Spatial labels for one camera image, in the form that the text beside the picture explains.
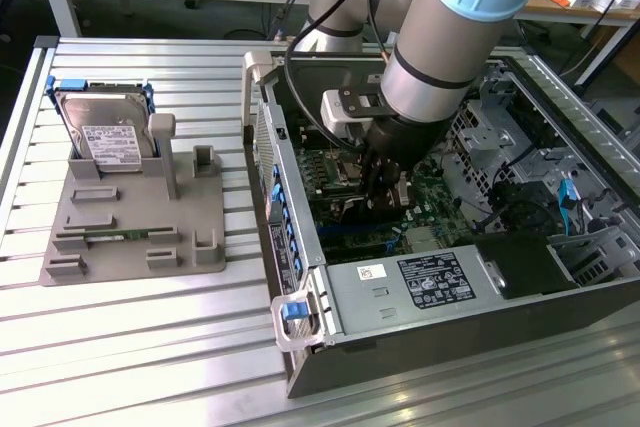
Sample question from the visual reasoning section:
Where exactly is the black graphics card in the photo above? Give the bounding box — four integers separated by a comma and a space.
327, 174, 414, 232

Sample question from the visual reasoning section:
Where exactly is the blue disk carrier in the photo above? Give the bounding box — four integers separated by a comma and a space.
45, 75, 160, 158

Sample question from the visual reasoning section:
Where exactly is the blue slot latch strip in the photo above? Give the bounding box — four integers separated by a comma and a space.
268, 162, 304, 284

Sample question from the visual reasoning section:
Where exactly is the blue wire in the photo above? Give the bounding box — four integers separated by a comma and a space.
559, 177, 581, 238

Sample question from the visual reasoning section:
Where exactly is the clear case handle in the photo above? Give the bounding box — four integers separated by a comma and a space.
269, 289, 324, 352

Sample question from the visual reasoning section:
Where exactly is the green RAM stick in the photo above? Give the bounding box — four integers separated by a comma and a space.
84, 229, 151, 243

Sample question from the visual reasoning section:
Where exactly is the black expansion slot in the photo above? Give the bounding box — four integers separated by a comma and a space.
322, 239, 399, 262

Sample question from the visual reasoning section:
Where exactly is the silver hard disk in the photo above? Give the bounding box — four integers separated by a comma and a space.
53, 89, 156, 173

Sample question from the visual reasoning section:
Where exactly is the black wire bundle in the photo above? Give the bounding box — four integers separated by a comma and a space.
487, 179, 621, 248

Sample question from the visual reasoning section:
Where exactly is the CPU socket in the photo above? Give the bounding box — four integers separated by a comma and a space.
329, 151, 369, 188

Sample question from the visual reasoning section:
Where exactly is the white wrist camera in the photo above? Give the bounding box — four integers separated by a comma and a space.
319, 89, 384, 141

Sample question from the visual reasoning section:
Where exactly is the black plastic shroud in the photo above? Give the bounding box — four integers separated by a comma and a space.
452, 232, 581, 301

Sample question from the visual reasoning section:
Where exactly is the grey parts rack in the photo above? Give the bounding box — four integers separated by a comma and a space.
38, 111, 227, 288

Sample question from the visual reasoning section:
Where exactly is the cluttered wooden desk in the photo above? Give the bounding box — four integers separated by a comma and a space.
514, 0, 640, 88

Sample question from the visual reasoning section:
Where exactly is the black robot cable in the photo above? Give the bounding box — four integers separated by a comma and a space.
272, 0, 396, 151

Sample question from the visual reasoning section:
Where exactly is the grey power supply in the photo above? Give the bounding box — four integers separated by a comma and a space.
319, 244, 506, 338

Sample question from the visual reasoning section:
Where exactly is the black open PC case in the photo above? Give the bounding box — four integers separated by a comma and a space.
241, 49, 640, 401

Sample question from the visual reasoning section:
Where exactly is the silver chipset heatsink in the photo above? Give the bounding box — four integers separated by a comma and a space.
404, 226, 444, 251

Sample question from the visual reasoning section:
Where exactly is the metal disk bay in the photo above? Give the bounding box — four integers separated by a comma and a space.
444, 66, 576, 198

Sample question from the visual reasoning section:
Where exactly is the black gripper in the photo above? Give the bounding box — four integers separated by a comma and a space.
362, 115, 454, 172

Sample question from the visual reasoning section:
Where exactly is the green motherboard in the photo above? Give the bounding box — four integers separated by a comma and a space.
294, 144, 476, 266

